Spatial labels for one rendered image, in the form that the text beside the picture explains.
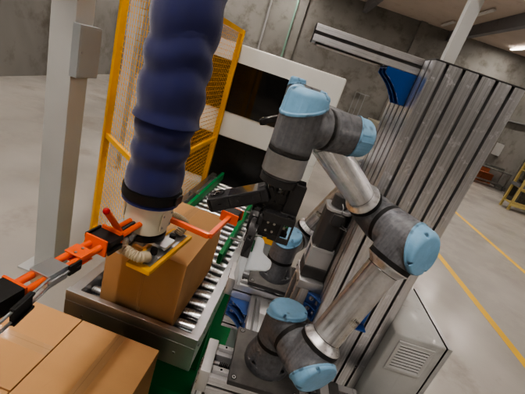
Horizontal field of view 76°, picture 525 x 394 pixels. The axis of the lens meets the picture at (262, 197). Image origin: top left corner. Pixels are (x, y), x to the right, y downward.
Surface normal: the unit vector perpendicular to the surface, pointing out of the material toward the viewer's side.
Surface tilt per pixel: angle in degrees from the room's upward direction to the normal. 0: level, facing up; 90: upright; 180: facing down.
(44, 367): 0
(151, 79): 74
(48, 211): 90
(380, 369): 90
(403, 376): 90
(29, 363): 0
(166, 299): 90
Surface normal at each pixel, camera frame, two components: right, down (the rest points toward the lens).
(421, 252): 0.48, 0.35
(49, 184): -0.17, 0.32
